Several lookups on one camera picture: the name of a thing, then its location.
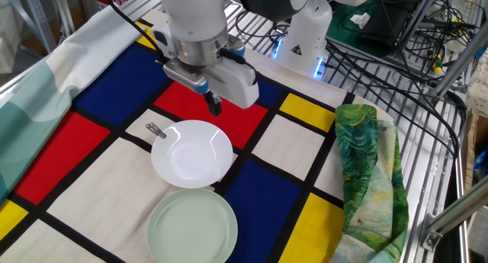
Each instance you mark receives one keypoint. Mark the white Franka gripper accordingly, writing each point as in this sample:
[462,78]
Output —
[236,84]

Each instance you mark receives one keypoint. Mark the silver metal clamp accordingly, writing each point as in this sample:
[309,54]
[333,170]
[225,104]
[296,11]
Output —
[156,130]

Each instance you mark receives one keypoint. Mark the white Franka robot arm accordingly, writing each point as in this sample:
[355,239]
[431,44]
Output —
[190,11]

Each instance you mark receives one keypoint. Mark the white plate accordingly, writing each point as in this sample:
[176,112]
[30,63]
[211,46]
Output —
[190,156]

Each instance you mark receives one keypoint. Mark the pale green plate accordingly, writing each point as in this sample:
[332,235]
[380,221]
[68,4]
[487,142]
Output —
[190,228]

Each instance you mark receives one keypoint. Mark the colour block tablecloth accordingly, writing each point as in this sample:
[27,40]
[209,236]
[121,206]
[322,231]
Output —
[114,202]

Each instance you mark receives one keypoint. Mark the dark green mat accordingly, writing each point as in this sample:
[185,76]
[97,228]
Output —
[343,30]

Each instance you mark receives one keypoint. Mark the green painted pattern cloth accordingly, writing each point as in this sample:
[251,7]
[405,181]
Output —
[358,148]

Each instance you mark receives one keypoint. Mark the crumpled white tissue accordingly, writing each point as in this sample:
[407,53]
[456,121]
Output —
[360,20]

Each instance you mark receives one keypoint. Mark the pale teal white cloth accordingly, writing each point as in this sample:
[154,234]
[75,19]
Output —
[34,99]

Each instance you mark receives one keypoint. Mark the black bag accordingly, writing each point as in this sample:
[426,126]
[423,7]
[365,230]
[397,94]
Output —
[387,24]

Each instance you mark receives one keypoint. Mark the grey perforated shelf upright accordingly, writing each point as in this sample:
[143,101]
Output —
[38,15]

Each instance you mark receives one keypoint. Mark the yellow green screwdriver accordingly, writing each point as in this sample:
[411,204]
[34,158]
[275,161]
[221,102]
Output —
[437,64]

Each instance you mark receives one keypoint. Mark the cardboard box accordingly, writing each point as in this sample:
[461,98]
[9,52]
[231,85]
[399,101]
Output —
[476,141]

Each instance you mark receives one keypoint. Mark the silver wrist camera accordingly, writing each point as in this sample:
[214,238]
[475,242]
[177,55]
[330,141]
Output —
[185,75]

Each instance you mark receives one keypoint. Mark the aluminium frame post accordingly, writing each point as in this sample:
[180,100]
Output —
[459,63]

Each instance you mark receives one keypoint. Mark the aluminium frame beam with bracket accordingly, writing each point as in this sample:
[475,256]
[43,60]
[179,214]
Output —
[453,213]

